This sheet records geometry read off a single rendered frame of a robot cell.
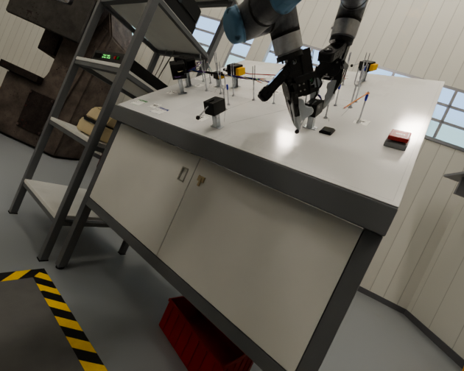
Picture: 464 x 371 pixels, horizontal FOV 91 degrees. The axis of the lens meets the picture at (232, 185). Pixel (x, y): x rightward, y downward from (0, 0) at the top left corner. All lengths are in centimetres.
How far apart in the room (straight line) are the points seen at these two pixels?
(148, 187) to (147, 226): 16
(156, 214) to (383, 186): 74
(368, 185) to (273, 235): 27
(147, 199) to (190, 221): 24
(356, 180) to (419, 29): 462
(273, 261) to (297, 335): 18
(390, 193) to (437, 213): 387
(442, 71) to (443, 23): 75
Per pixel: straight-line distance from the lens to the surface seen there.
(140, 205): 100
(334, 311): 65
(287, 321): 69
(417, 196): 438
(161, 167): 95
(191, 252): 80
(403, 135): 83
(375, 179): 66
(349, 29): 89
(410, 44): 500
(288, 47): 69
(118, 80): 133
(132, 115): 113
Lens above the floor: 78
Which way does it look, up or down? 2 degrees down
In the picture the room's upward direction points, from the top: 25 degrees clockwise
